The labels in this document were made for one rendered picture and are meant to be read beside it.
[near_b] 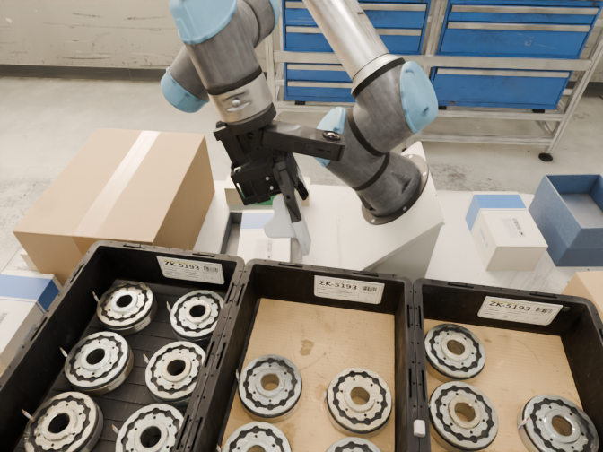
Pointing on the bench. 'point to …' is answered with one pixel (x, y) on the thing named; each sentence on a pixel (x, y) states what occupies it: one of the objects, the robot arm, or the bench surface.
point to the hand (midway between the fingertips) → (310, 224)
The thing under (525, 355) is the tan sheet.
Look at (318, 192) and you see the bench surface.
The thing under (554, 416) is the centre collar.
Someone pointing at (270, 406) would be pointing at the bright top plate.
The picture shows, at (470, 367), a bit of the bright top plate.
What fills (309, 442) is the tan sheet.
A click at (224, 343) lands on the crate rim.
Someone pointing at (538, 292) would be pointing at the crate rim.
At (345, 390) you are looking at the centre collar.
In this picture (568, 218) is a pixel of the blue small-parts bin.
